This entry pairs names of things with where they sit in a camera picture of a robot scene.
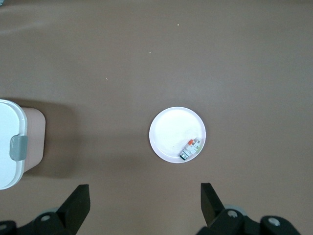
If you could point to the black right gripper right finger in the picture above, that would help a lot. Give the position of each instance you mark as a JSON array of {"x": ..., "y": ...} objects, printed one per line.
[{"x": 215, "y": 213}]

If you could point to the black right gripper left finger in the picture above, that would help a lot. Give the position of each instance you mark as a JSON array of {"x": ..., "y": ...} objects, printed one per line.
[{"x": 73, "y": 210}]

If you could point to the white circuit breaker orange lever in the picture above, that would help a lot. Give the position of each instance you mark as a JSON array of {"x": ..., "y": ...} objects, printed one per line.
[{"x": 192, "y": 149}]

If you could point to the pink round plate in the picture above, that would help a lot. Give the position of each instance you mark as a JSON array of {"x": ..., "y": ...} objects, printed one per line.
[{"x": 171, "y": 129}]

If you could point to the white lidded storage box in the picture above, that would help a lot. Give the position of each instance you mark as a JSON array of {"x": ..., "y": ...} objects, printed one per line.
[{"x": 9, "y": 122}]

